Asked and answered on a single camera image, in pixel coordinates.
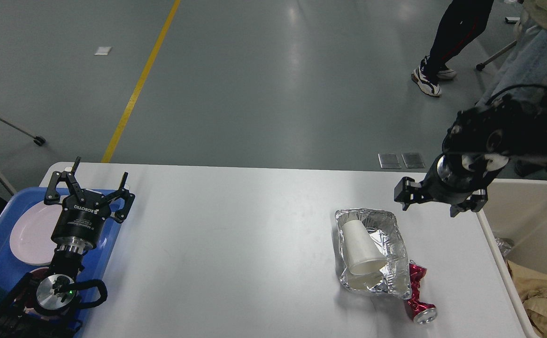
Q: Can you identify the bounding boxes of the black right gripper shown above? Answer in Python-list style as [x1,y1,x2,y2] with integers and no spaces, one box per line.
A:
[393,155,488,218]

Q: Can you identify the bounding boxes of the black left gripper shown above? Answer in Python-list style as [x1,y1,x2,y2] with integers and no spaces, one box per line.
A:
[44,156,136,252]

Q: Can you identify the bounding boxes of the pink plate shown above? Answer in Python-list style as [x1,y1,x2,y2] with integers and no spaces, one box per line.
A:
[6,187,62,267]

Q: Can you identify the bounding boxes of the pink mug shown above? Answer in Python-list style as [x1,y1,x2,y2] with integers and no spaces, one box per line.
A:
[24,267,77,320]

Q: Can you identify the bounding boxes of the aluminium foil tray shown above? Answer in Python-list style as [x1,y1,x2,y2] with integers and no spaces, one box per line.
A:
[333,208,411,300]

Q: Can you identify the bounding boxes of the white paper cup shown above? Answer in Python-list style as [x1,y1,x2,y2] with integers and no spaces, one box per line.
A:
[342,220,387,276]

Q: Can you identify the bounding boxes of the crushed red can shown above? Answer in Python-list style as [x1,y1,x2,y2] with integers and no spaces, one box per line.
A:
[405,261,437,325]

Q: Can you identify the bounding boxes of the brown paper bag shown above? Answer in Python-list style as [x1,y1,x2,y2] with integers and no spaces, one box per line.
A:
[506,260,547,302]

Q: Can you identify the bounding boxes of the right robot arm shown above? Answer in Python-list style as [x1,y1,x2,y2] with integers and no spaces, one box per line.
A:
[393,88,547,217]

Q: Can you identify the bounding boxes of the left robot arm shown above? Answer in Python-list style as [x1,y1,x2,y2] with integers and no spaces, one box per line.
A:
[0,159,135,338]

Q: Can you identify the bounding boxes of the floor socket plate right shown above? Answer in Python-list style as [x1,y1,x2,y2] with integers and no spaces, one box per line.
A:
[401,153,426,169]

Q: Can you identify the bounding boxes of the floor socket plate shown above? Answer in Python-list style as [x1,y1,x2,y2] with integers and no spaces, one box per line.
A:
[377,153,402,169]
[401,153,426,169]

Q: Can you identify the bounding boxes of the floor socket plate left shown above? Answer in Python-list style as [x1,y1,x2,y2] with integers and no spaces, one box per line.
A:
[377,153,402,169]

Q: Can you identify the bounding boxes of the clear plastic wrapper in bin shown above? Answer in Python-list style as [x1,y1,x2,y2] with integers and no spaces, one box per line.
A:
[494,237,515,259]

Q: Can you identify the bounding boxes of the beige plastic bin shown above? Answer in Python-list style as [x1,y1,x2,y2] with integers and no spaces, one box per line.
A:
[478,179,547,338]

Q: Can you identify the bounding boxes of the person in black trousers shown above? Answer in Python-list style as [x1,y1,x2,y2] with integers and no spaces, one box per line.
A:
[411,0,493,98]

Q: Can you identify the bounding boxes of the person in light jeans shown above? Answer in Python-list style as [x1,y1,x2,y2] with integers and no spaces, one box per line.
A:
[475,0,547,107]

